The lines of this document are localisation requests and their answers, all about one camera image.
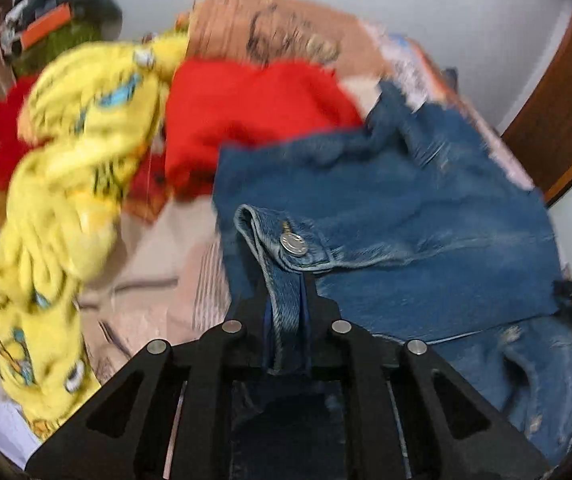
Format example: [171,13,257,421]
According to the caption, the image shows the newspaper print bed sheet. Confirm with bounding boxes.
[0,0,548,380]

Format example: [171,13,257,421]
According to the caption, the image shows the red garment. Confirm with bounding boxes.
[0,37,362,206]

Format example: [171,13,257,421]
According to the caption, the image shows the yellow cartoon print garment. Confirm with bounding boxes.
[0,32,190,439]

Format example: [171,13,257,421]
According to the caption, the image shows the blue denim jacket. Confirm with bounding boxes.
[213,81,572,463]

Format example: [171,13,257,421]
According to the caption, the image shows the orange box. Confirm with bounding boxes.
[20,3,72,50]

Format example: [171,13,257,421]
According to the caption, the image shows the brown wooden door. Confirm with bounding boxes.
[503,15,572,205]

